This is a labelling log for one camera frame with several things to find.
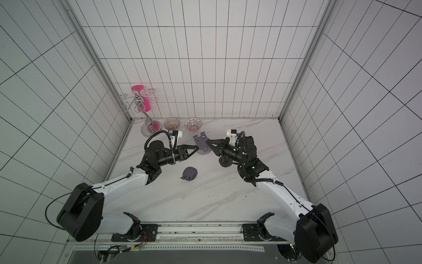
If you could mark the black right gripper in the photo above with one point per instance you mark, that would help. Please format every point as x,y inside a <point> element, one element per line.
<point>219,148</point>

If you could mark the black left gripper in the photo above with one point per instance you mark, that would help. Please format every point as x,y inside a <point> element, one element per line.
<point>183,151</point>

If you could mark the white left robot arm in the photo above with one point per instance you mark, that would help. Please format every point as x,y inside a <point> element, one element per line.
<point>82,215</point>

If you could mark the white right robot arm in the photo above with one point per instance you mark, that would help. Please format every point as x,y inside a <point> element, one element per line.
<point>310,228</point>

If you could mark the chrome cup holder stand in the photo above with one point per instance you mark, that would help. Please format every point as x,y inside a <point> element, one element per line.
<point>150,126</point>

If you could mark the brown striped glass bowl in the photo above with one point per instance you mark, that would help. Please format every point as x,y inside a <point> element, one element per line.
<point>171,124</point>

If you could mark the pink plastic cup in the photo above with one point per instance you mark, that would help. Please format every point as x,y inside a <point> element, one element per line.
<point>142,104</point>

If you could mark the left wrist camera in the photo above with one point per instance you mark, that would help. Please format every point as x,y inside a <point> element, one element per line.
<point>175,135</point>

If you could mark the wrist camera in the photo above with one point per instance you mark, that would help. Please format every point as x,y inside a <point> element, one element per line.
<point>232,135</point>
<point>175,135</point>

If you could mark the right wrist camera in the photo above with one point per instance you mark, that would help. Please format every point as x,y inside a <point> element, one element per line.
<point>232,135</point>

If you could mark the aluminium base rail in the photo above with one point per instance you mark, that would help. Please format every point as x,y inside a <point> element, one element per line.
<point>247,236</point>

